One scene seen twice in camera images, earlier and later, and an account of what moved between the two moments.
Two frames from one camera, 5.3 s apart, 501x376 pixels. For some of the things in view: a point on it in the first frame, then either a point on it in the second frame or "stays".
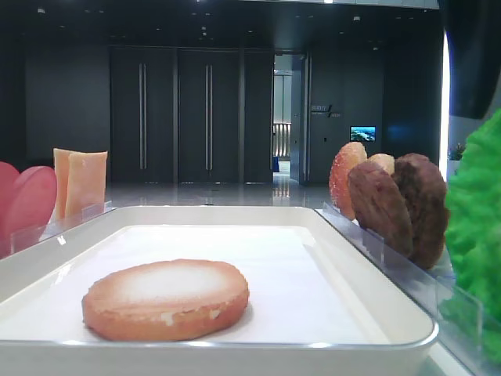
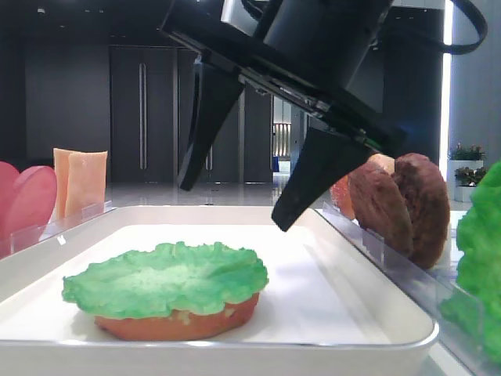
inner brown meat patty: [380, 207] stays
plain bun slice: [386, 161] stays
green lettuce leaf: [471, 312] to [163, 279]
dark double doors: [191, 114] stays
